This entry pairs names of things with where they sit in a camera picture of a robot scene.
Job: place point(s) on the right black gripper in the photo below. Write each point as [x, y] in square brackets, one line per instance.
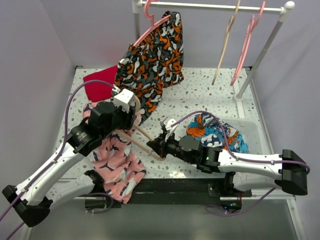
[159, 145]

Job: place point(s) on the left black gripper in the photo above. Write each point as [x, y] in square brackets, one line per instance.
[129, 117]

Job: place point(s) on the beige wooden hanger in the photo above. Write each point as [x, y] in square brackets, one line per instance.
[225, 41]
[136, 127]

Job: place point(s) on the pink navy patterned shorts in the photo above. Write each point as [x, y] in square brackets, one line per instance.
[121, 169]

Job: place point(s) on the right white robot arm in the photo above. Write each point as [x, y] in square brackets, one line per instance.
[243, 172]

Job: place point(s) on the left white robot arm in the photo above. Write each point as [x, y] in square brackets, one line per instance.
[34, 198]

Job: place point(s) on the blue orange patterned shorts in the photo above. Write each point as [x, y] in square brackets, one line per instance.
[207, 130]

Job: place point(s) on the orange black camo shorts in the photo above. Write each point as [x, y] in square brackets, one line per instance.
[153, 65]

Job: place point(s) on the left pink hanger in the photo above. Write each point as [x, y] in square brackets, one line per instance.
[153, 24]

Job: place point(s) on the pink hanger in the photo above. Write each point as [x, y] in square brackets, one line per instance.
[153, 24]
[246, 43]

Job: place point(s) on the right pink hanger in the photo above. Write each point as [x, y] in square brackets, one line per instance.
[246, 43]

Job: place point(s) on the red folded cloth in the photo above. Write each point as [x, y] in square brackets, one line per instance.
[99, 91]

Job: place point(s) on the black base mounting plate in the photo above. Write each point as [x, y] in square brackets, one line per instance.
[185, 191]

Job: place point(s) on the white plastic basket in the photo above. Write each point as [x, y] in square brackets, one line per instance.
[244, 136]

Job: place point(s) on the white clothes rack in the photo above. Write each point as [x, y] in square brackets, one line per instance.
[283, 13]

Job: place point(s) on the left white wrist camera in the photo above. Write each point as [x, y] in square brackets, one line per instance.
[124, 99]

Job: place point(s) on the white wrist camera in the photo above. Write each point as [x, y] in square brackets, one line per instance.
[168, 127]
[124, 99]

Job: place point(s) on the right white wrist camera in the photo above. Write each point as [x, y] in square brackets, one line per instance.
[168, 127]

